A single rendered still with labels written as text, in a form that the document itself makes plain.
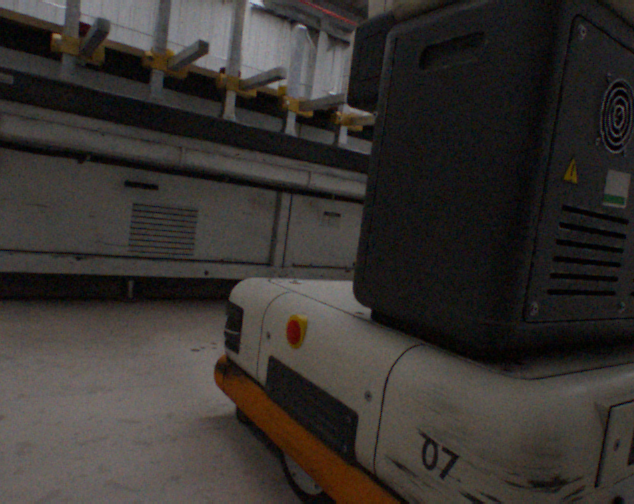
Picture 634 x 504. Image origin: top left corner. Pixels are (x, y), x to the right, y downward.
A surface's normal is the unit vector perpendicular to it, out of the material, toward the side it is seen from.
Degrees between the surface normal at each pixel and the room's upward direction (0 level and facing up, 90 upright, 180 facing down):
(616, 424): 90
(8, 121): 90
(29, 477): 0
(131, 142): 90
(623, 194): 90
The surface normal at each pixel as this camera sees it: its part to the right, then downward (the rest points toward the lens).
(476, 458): -0.82, -0.06
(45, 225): 0.56, 0.12
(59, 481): 0.13, -0.99
